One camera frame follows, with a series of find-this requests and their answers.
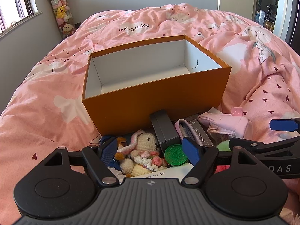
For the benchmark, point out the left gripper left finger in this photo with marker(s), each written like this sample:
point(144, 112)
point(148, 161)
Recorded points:
point(97, 160)

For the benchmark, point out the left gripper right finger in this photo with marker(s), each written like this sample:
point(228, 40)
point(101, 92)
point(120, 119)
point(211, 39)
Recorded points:
point(203, 161)

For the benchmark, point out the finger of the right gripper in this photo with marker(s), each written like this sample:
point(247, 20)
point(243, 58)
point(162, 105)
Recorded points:
point(286, 125)
point(285, 150)

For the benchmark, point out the white paper box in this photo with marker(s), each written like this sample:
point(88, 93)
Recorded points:
point(138, 171)

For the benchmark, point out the orange blue plush doll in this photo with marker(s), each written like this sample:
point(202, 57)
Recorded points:
point(106, 151)

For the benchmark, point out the pink green plush strawberry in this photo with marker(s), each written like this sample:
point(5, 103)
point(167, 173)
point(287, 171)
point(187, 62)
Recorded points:
point(223, 147)

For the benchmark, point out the dark card box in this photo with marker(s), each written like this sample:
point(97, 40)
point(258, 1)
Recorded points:
point(197, 131)

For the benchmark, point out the green round plastic lid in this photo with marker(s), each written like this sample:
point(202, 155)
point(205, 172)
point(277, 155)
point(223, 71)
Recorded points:
point(174, 155)

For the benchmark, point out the pink grey wallet pouch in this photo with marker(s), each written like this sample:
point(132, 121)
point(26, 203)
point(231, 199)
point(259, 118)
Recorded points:
point(184, 129)

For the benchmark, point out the dark grey small box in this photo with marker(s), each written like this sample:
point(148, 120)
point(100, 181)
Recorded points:
point(164, 129)

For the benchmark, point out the light pink cloth pouch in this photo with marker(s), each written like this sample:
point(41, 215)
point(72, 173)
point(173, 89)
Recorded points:
point(222, 127)

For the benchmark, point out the crochet bunny doll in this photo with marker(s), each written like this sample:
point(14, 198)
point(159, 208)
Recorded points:
point(142, 150)

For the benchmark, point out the pink printed duvet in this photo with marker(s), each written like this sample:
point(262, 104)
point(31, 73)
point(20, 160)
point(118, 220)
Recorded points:
point(46, 111)

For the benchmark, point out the orange cardboard box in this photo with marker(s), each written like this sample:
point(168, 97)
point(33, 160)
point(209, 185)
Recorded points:
point(125, 84)

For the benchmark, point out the tube of plush toys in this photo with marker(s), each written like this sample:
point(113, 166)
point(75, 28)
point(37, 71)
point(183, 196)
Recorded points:
point(64, 18)

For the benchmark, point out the window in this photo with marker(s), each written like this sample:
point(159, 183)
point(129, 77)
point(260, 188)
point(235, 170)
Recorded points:
point(15, 12)

